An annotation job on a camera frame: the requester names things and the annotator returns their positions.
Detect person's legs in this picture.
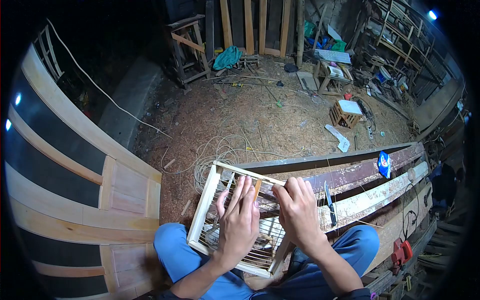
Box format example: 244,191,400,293
153,223,380,300

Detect person's left ring finger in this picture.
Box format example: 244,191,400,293
228,177,244,214

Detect person's right fingers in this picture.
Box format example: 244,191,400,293
285,176,318,201

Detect black cable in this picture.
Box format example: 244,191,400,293
400,182,421,241

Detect person's left thumb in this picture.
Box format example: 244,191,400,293
250,200,262,229

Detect pale wooden plank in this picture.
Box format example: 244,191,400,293
362,183,434,276

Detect small wooden crate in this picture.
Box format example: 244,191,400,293
329,99,364,130

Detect tall wooden stool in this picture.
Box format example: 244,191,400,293
166,14,212,90

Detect coil of white cable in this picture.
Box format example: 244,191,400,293
160,134,265,194

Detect person's left index finger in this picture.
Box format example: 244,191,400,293
247,178,259,211

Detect person's right thumb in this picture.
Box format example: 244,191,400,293
271,183,291,211

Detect red power tool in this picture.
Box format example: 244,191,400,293
390,238,414,277

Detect grey metal beam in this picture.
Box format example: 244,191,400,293
235,141,418,175

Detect white dusty plank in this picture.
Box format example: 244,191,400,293
259,161,430,244

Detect person's left little finger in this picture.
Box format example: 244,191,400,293
215,189,230,221

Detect blue snack packet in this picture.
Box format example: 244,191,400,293
376,150,392,180

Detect person's body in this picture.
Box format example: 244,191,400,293
157,287,376,300

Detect white angled board piece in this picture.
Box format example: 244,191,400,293
324,124,351,153

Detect bamboo pole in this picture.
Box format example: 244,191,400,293
295,0,305,69

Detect wooden cage frame with bars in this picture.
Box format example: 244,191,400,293
186,161,298,279

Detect long white rope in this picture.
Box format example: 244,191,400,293
46,18,174,140

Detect small wooden table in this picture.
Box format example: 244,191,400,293
314,59,355,99

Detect person's right hand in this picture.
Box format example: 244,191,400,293
271,176,328,251

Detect black handled knife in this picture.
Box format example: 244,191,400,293
324,181,338,228

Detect person's left hand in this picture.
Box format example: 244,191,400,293
214,175,262,269

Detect green cloth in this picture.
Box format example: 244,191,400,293
212,45,244,71

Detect thin long bamboo stick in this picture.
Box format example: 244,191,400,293
319,208,384,229

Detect rust red beam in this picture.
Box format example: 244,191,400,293
259,144,427,201

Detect person's left middle finger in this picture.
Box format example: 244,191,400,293
238,175,252,212

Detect leaning wooden door frames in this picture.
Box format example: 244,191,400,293
219,0,294,58

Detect large wooden door panel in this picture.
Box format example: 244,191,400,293
3,22,163,300

